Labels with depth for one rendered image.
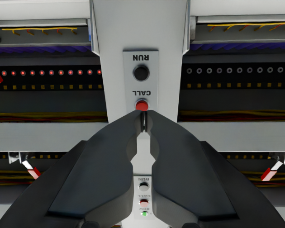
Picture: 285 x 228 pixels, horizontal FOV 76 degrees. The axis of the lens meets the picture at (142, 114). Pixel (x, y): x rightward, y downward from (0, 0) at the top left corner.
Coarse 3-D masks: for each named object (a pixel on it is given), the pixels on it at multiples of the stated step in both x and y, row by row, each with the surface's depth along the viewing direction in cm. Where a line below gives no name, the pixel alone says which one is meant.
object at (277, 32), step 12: (204, 24) 25; (216, 24) 24; (228, 24) 23; (240, 24) 23; (252, 24) 23; (264, 24) 23; (276, 24) 25; (204, 36) 25; (216, 36) 25; (228, 36) 25; (240, 36) 25; (252, 36) 25; (264, 36) 25; (276, 36) 25
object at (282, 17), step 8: (200, 16) 23; (208, 16) 23; (216, 16) 23; (224, 16) 23; (232, 16) 23; (240, 16) 23; (248, 16) 22; (256, 16) 22; (264, 16) 22; (272, 16) 22; (280, 16) 22
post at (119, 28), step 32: (96, 0) 18; (128, 0) 18; (160, 0) 18; (96, 32) 20; (128, 32) 20; (160, 32) 19; (160, 64) 21; (160, 96) 23; (128, 224) 37; (160, 224) 37
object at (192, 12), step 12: (192, 0) 19; (204, 0) 19; (216, 0) 19; (228, 0) 19; (240, 0) 19; (252, 0) 19; (264, 0) 19; (276, 0) 19; (192, 12) 22; (204, 12) 22; (216, 12) 22; (228, 12) 22; (240, 12) 22; (252, 12) 22; (264, 12) 22; (276, 12) 22; (192, 24) 23; (192, 36) 23; (192, 60) 37; (204, 60) 37; (216, 60) 37; (228, 60) 37; (240, 60) 37; (252, 60) 37; (264, 60) 37; (276, 60) 37
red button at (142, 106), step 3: (138, 102) 23; (141, 102) 23; (144, 102) 23; (138, 105) 23; (141, 105) 23; (144, 105) 23; (147, 105) 23; (138, 108) 23; (141, 108) 23; (144, 108) 23; (147, 108) 23
